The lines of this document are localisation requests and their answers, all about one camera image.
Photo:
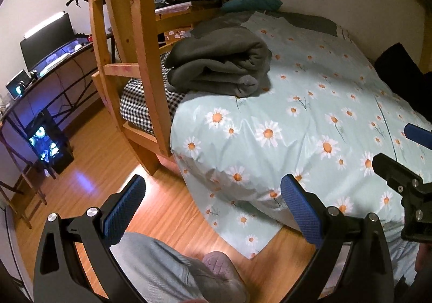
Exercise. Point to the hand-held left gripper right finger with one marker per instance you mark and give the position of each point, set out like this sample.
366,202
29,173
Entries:
302,210

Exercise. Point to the small glowing desk gadget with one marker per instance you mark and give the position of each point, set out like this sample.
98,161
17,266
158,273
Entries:
17,85

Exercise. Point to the person's right leg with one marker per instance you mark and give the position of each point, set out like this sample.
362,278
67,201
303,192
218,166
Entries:
403,255

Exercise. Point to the light blue daisy duvet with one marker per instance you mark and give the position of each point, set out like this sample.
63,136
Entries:
303,113

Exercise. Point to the white monitor light bar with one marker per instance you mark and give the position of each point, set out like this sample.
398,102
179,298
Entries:
44,23

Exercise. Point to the glowing computer tower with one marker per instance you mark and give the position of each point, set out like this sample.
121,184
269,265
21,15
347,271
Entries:
47,140

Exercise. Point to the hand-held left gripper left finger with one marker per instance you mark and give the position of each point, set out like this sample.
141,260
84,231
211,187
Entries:
123,210

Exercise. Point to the person's leg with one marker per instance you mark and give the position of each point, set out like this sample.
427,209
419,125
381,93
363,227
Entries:
152,269
403,255

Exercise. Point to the grey quilted slipper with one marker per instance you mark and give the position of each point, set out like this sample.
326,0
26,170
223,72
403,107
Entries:
222,276

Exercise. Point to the silver metal rail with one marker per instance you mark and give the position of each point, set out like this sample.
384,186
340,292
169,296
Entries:
172,8

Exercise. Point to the grey folded sweatshirt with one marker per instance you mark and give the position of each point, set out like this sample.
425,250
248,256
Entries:
219,78

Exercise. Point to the teal pillow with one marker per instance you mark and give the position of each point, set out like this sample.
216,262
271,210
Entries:
253,3

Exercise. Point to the black desk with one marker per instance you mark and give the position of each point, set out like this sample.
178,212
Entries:
30,103

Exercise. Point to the person's left leg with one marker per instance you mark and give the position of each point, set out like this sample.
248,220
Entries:
152,269

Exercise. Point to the dark grey blanket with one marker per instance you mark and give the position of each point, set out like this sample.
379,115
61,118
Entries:
314,23

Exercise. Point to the wooden bunk bed frame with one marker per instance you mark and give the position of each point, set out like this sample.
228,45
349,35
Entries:
135,70

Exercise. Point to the black computer monitor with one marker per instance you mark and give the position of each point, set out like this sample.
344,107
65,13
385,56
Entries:
47,43

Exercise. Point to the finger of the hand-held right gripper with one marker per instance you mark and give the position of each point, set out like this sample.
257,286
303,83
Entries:
420,134
395,169

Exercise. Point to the black clothes pile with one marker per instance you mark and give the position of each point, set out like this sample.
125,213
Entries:
401,73

